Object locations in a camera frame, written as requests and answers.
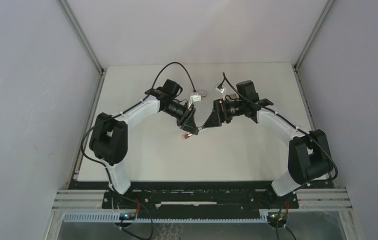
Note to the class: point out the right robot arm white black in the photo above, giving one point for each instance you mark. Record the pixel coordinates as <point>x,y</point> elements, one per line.
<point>309,155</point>

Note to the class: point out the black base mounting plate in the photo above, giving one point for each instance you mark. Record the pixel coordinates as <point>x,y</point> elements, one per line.
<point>187,211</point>

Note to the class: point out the aluminium frame corner post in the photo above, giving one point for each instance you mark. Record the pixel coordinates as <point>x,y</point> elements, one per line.
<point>80,34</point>

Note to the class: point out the white cable duct strip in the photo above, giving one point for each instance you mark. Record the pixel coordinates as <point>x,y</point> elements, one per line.
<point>109,217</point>

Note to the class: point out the aluminium front rail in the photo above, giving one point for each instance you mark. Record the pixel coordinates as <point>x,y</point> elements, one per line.
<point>330,199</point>

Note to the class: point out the red white staple box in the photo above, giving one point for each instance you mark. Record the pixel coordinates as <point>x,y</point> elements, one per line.
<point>203,93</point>

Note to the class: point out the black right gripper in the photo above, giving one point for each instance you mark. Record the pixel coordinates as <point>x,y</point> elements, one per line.
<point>218,116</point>

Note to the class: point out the right aluminium frame post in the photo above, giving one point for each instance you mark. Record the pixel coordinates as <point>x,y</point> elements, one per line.
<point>313,34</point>

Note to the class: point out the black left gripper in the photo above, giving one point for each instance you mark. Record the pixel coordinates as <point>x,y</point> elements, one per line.
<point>186,121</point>

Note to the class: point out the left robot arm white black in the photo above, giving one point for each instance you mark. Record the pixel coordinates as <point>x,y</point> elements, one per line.
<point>109,135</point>

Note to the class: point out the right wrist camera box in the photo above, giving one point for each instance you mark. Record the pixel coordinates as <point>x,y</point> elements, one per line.
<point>220,88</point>

